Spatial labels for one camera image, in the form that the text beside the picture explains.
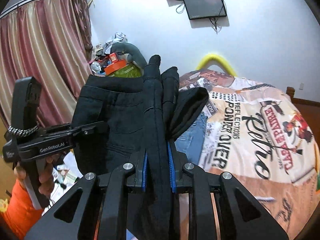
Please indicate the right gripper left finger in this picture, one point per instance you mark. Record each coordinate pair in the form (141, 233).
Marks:
(141, 171)

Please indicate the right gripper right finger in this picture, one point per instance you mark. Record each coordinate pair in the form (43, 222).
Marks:
(178, 180)

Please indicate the black pants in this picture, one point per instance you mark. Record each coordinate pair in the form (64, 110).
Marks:
(142, 114)

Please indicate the left hand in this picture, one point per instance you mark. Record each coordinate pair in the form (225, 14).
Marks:
(45, 177)

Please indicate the folded blue jeans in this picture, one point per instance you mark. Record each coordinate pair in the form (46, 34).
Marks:
(191, 141)

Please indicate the printed newspaper-pattern bedspread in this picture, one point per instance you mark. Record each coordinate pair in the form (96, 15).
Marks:
(256, 133)

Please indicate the striped pink curtain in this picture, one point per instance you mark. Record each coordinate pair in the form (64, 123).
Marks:
(51, 41)

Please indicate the green patterned storage bag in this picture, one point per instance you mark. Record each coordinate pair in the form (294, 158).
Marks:
(130, 71)

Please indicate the orange box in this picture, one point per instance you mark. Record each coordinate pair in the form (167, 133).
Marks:
(115, 67)

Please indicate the red small box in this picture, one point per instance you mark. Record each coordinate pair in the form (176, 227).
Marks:
(113, 58)

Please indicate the yellow foam headboard pad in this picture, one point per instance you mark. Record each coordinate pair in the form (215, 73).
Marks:
(214, 59)

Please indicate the wooden bed frame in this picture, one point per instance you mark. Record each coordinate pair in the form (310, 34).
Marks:
(310, 110)

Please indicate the small wall monitor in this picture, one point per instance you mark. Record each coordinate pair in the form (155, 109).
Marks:
(199, 9)

